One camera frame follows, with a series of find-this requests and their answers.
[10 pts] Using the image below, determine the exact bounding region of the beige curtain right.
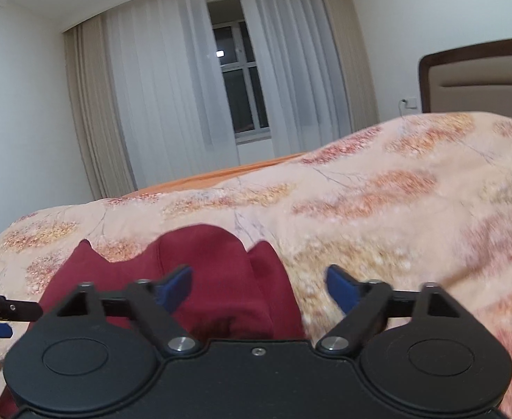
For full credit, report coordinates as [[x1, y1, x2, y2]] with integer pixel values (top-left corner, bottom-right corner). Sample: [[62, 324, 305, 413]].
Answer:
[[323, 0, 380, 132]]

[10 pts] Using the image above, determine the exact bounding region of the white sheer curtain left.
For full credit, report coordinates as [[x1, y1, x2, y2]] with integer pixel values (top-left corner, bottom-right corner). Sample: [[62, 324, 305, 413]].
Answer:
[[105, 0, 240, 188]]

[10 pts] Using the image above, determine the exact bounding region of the brown padded headboard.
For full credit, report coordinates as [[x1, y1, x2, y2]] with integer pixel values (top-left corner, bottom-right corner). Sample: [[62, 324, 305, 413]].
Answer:
[[418, 39, 512, 117]]

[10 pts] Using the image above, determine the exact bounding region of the white sheer curtain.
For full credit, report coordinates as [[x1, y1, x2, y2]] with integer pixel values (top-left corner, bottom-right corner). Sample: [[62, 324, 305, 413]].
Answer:
[[105, 0, 240, 188], [241, 0, 353, 156]]

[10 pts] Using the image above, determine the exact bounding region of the white sheer curtain right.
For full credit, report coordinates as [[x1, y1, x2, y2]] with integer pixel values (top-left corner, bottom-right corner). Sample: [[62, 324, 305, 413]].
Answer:
[[241, 0, 353, 156]]

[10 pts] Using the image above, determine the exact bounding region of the beige curtain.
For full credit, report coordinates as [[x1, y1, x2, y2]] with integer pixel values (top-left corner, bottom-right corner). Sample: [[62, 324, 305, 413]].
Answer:
[[323, 0, 380, 132], [64, 15, 136, 200]]

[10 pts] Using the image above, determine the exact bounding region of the orange bed sheet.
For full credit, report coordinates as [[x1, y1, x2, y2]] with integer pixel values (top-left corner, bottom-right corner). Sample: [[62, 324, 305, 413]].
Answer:
[[125, 153, 303, 198]]

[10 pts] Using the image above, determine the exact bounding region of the white wall socket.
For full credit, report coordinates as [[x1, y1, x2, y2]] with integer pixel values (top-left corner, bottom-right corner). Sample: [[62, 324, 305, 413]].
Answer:
[[398, 97, 418, 116]]

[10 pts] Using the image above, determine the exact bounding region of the dark window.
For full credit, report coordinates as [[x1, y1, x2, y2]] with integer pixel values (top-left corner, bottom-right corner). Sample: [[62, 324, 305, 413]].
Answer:
[[208, 0, 271, 144]]

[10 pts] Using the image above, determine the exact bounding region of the beige curtain left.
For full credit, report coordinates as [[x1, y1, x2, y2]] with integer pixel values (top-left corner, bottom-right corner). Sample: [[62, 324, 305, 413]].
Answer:
[[64, 15, 136, 200]]

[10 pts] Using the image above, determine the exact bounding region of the floral peach duvet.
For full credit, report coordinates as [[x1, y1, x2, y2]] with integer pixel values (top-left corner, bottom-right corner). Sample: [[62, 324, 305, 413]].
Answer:
[[0, 112, 512, 418]]

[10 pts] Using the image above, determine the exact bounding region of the dark red garment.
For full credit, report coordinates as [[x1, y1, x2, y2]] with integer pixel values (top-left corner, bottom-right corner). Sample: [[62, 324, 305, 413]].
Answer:
[[0, 223, 306, 419]]

